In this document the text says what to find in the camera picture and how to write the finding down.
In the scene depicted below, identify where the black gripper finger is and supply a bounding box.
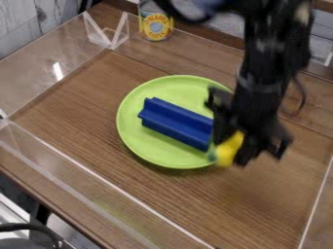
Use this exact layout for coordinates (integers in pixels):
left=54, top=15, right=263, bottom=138
left=212, top=107, right=235, bottom=145
left=233, top=134, right=267, bottom=166

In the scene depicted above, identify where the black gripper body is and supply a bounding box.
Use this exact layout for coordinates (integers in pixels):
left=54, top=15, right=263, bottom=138
left=205, top=77, right=292, bottom=160

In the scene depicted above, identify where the yellow toy banana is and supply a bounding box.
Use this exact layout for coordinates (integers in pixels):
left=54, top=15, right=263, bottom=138
left=208, top=131, right=244, bottom=168

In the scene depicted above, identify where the blue plastic block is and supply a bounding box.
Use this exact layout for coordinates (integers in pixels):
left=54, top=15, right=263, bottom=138
left=137, top=97, right=213, bottom=152

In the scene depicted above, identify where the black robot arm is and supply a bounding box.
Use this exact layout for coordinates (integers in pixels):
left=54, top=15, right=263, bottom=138
left=153, top=0, right=312, bottom=167

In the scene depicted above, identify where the green round plate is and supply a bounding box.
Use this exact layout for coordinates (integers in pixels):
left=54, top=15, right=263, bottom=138
left=116, top=75, right=229, bottom=170

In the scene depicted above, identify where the yellow labelled tin can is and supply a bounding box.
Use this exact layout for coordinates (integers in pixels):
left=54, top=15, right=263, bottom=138
left=137, top=0, right=173, bottom=42

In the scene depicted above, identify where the black metal table leg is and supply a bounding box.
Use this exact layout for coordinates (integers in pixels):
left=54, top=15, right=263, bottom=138
left=34, top=203, right=51, bottom=225

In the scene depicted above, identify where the clear acrylic corner bracket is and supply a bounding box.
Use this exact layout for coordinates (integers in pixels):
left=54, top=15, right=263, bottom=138
left=81, top=12, right=128, bottom=51

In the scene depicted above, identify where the black cable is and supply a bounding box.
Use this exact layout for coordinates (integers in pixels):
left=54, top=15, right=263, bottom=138
left=0, top=223, right=64, bottom=249

